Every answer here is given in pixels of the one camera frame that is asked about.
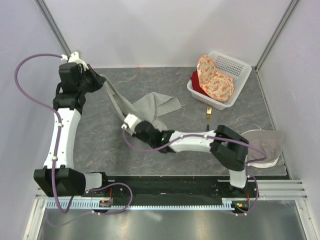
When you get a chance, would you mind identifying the grey cloth napkin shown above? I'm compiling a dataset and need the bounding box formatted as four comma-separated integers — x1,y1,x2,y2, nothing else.
104,78,182,131

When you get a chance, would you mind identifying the gold fork green handle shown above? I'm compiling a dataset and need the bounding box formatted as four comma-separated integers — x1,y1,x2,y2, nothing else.
206,107,212,132

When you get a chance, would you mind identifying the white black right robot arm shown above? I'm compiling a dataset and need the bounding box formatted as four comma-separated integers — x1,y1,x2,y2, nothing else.
128,120,249,197

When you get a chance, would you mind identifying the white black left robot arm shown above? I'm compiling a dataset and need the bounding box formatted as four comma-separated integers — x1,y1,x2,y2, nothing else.
33,62,106,198

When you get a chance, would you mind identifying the red cloth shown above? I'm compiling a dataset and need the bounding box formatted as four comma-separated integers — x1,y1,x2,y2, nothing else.
190,70,210,97

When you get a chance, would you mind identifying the floral patterned cloth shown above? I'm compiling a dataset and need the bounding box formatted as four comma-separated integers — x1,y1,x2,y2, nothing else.
196,55,235,103

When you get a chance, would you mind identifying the white plastic basket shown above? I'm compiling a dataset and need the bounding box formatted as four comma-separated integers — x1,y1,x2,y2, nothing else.
187,51,252,111

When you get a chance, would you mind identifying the taupe grey cloth pile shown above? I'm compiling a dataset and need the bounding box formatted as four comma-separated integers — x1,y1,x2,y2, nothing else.
239,129,286,165

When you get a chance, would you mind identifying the white cloth under pile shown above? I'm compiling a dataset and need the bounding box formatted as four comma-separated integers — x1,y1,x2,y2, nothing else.
246,123,279,169

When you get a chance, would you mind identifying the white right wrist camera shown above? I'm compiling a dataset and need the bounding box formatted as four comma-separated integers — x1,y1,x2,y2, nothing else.
121,113,142,135

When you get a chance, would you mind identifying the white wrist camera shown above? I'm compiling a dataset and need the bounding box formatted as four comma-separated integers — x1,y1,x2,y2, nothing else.
121,113,142,135
61,51,89,71

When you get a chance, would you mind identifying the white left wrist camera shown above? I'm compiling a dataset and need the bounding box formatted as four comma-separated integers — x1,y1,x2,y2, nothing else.
61,51,89,71

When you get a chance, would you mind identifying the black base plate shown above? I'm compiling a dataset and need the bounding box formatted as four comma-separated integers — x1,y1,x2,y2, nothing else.
82,175,248,199

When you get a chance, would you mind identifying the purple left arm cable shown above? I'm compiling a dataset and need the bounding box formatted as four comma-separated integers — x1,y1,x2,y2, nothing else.
14,53,133,227

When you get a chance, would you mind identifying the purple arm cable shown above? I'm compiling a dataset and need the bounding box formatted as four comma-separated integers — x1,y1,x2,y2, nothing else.
14,53,133,227
122,126,268,217

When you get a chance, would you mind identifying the slotted cable duct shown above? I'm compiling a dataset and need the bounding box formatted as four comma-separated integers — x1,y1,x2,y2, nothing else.
46,198,248,210

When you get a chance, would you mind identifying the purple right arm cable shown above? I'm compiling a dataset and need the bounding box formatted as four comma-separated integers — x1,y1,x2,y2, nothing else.
122,126,268,217

